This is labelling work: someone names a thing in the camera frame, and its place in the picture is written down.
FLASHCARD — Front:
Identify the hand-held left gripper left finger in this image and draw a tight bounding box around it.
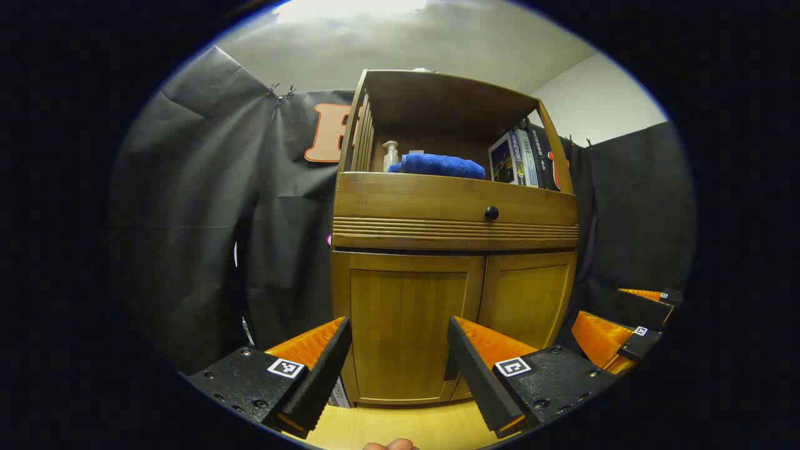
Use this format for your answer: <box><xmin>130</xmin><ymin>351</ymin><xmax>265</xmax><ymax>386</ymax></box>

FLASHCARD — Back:
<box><xmin>187</xmin><ymin>316</ymin><xmax>353</xmax><ymax>439</ymax></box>

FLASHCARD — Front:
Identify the white spine book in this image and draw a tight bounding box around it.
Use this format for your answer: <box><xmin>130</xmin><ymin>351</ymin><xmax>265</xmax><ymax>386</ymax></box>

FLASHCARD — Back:
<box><xmin>514</xmin><ymin>128</ymin><xmax>539</xmax><ymax>187</ymax></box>

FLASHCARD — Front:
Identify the wooden shoe cabinet door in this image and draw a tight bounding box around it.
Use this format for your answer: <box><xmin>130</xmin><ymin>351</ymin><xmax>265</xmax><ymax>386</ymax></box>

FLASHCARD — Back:
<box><xmin>331</xmin><ymin>251</ymin><xmax>486</xmax><ymax>406</ymax></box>
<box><xmin>451</xmin><ymin>251</ymin><xmax>577</xmax><ymax>401</ymax></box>

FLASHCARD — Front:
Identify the black backdrop cloth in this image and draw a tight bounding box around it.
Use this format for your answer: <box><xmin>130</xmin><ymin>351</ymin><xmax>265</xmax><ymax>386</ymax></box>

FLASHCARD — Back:
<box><xmin>109</xmin><ymin>45</ymin><xmax>696</xmax><ymax>376</ymax></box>

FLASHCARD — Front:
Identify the black spine book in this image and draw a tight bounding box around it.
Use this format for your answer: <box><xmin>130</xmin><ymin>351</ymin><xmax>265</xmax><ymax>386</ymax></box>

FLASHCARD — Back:
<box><xmin>528</xmin><ymin>124</ymin><xmax>561</xmax><ymax>190</ymax></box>

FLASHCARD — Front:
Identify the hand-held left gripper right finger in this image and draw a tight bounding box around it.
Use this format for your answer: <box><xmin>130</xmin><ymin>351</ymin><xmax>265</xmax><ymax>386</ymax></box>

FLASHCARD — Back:
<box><xmin>446</xmin><ymin>316</ymin><xmax>619</xmax><ymax>438</ymax></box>

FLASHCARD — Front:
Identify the blue folded towel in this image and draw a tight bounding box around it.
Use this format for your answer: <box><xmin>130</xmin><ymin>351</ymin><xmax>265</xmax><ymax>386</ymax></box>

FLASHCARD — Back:
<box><xmin>387</xmin><ymin>153</ymin><xmax>486</xmax><ymax>181</ymax></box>

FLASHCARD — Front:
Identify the book with dark picture cover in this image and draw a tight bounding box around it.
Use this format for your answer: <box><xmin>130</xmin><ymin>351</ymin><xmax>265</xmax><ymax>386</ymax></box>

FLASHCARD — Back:
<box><xmin>489</xmin><ymin>132</ymin><xmax>524</xmax><ymax>186</ymax></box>

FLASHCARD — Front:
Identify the wooden double-door shoe cabinet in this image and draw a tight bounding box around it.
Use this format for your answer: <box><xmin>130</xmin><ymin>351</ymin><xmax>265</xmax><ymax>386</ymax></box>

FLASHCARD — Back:
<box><xmin>330</xmin><ymin>67</ymin><xmax>581</xmax><ymax>407</ymax></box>

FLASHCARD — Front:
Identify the light blue standing book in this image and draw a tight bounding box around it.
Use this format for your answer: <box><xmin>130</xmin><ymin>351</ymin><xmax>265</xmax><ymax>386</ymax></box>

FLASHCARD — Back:
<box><xmin>328</xmin><ymin>375</ymin><xmax>352</xmax><ymax>408</ymax></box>

